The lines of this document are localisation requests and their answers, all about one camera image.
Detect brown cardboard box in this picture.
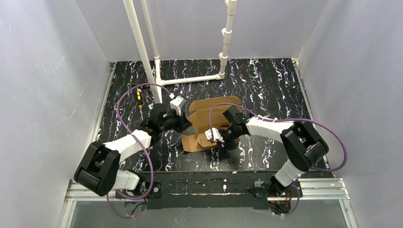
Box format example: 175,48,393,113
182,96,241,152

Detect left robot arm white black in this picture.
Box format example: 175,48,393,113
74,99,192,197

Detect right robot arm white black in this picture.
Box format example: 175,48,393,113
212,105,329,191

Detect black small tool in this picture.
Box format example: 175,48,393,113
129,82,150,89

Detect yellow black screwdriver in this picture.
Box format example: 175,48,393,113
136,89,144,108

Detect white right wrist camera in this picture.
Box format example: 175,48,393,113
204,128,224,143

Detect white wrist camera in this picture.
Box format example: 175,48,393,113
204,128,224,143
170,96,185,116

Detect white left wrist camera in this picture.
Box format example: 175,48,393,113
170,96,185,116

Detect white PVC pipe frame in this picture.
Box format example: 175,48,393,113
123,0,238,86

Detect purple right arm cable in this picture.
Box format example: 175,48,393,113
208,103,348,218

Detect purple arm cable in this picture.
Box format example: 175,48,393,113
208,103,348,218
106,83,176,219

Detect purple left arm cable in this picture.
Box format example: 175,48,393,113
106,83,176,219

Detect aluminium front rail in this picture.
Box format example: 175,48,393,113
59,177,357,228

